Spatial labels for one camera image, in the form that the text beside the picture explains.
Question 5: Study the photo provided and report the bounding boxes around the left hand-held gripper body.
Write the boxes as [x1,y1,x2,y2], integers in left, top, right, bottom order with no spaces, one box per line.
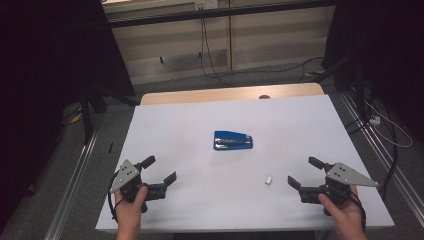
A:
[109,159,168,214]

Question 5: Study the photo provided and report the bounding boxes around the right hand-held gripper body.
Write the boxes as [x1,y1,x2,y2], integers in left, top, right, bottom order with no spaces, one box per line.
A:
[298,161,381,216]

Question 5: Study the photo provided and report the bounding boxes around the blue stapler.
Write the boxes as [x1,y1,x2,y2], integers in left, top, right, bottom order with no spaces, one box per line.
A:
[213,130,254,151]

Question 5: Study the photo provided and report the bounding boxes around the person's left hand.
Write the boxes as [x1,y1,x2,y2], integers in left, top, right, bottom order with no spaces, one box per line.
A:
[114,185,150,232]

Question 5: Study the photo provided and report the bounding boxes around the person's right hand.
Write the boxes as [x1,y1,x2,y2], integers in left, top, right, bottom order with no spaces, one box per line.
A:
[317,184,367,235]

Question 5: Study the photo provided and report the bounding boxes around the white table cover sheet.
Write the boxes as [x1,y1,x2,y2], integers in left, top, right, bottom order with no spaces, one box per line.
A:
[94,94,396,233]

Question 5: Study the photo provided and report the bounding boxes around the black stand legs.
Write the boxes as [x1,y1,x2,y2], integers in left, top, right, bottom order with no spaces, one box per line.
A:
[312,49,368,118]
[79,82,142,145]

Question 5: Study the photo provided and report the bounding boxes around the wooden table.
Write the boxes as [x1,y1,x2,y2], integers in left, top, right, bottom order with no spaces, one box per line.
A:
[94,82,396,233]

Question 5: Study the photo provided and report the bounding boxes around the black curtain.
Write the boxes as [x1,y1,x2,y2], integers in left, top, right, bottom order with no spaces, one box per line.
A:
[322,0,424,141]
[0,0,136,228]

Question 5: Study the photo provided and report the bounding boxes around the black horizontal bar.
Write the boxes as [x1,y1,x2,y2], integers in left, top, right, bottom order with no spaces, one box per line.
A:
[105,0,336,30]

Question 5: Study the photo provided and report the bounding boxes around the left hand-held gripper black cable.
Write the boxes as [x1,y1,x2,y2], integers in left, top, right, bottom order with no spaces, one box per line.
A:
[107,171,122,223]

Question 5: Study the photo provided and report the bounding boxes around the hand-held gripper black cable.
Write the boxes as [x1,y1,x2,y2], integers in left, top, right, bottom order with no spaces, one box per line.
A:
[107,171,122,223]
[349,190,367,232]

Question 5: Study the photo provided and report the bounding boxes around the right hand-held gripper black cable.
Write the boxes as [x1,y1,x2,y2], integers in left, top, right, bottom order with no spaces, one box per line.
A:
[349,190,367,232]

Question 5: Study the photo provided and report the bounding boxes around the aluminium floor rail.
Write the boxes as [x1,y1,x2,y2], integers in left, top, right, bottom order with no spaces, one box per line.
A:
[339,90,424,219]
[44,128,101,240]

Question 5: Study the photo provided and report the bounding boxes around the black floor cable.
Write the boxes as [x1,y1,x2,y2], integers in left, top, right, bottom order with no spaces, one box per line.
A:
[344,109,400,202]

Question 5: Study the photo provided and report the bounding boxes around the white cable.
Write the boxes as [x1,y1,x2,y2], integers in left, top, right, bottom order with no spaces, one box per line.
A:
[364,99,414,148]

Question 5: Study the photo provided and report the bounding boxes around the hanging black cable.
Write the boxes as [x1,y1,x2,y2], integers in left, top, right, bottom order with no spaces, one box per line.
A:
[199,16,325,85]

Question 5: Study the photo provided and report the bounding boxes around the white wall socket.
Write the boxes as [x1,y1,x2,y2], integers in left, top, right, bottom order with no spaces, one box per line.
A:
[194,0,219,10]

